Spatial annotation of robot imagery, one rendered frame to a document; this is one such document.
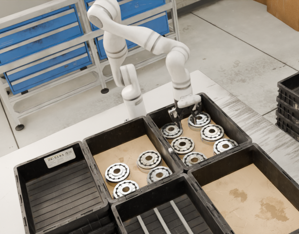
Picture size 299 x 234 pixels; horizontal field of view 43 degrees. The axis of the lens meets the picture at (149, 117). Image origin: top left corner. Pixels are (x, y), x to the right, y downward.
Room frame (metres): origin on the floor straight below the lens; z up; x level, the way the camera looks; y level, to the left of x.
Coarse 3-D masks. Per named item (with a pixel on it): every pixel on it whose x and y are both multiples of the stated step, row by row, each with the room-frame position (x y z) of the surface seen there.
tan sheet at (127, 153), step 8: (144, 136) 1.32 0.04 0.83; (128, 144) 1.28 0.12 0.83; (136, 144) 1.27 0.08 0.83; (144, 144) 1.26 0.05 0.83; (152, 144) 1.25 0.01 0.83; (104, 152) 1.27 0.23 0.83; (112, 152) 1.26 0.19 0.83; (120, 152) 1.24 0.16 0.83; (128, 152) 1.23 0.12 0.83; (136, 152) 1.22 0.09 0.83; (96, 160) 1.23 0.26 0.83; (104, 160) 1.22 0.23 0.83; (112, 160) 1.21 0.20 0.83; (120, 160) 1.20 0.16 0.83; (128, 160) 1.19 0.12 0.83; (136, 160) 1.18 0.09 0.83; (104, 168) 1.17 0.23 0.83; (136, 168) 1.13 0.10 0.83; (136, 176) 1.08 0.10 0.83; (144, 176) 1.07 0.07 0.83; (144, 184) 1.03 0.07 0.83; (112, 192) 1.03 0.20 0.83
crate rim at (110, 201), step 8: (136, 120) 1.32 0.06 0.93; (144, 120) 1.31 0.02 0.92; (112, 128) 1.30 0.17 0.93; (152, 128) 1.24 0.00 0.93; (88, 136) 1.28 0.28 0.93; (88, 152) 1.18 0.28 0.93; (168, 152) 1.08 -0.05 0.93; (176, 160) 1.03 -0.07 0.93; (96, 168) 1.09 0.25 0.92; (168, 176) 0.96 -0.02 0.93; (104, 184) 0.98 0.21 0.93; (152, 184) 0.93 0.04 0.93; (104, 192) 0.94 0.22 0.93; (136, 192) 0.91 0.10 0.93; (112, 200) 0.90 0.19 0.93
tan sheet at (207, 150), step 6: (186, 120) 1.37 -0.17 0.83; (186, 126) 1.33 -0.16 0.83; (186, 132) 1.28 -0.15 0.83; (192, 132) 1.28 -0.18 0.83; (198, 132) 1.27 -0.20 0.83; (192, 138) 1.24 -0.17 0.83; (198, 138) 1.23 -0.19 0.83; (228, 138) 1.19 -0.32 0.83; (198, 144) 1.19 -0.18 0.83; (204, 144) 1.18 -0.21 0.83; (198, 150) 1.16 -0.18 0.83; (204, 150) 1.15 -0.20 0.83; (210, 150) 1.14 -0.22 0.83; (210, 156) 1.11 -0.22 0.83
